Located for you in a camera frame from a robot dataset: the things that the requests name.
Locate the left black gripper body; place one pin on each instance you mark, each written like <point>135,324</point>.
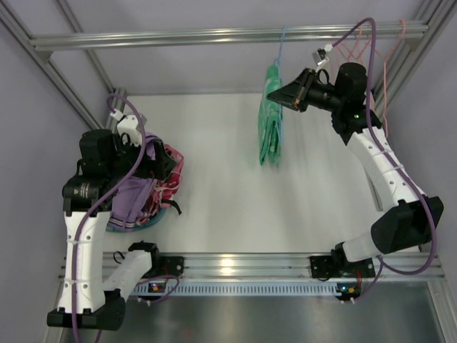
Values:
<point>157,161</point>

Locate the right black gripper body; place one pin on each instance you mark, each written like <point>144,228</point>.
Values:
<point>304,91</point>

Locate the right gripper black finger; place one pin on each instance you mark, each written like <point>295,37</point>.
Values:
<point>298,82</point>
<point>285,97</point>

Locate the green white patterned trousers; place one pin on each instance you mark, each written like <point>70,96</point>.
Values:
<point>270,119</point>

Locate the blue wire hanger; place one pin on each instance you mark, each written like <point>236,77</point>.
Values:
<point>280,71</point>

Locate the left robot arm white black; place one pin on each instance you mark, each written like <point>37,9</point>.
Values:
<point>113,188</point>

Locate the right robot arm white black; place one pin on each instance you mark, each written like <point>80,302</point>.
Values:
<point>409,217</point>

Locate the pink red garment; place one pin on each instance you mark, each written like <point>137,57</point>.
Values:
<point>163,192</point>

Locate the purple garment in basket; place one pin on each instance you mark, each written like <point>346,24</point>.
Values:
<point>128,204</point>

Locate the teal laundry basket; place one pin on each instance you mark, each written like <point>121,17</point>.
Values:
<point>123,220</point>

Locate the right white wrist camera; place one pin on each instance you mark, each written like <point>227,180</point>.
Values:
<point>320,56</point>

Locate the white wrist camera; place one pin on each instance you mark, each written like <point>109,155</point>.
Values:
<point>320,56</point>
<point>126,128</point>

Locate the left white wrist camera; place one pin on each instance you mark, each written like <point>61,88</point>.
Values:
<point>126,128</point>

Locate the pink wire hanger left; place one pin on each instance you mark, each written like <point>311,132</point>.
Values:
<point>351,51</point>

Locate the pink wire hanger middle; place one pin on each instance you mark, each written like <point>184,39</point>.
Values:
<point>365,43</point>

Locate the left aluminium frame posts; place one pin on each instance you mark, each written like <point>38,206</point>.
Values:
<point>12,22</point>

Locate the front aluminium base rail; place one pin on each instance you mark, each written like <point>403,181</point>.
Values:
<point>278,267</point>

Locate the aluminium hanging rail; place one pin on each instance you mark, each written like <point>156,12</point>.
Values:
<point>186,37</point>

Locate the slotted grey cable duct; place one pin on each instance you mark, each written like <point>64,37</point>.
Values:
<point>229,289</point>

